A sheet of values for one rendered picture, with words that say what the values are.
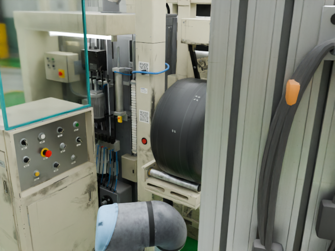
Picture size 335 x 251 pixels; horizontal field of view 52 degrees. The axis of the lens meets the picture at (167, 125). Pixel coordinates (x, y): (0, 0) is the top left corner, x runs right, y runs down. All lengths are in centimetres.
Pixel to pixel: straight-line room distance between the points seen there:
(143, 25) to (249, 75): 161
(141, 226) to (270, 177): 53
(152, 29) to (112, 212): 126
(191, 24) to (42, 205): 133
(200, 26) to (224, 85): 169
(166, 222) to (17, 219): 129
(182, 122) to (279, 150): 134
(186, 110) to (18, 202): 99
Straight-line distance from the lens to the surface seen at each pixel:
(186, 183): 195
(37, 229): 210
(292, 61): 39
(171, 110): 175
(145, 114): 206
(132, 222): 88
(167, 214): 90
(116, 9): 254
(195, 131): 169
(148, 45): 196
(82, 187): 221
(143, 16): 197
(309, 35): 38
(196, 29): 209
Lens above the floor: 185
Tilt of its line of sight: 19 degrees down
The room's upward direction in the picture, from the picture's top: 1 degrees clockwise
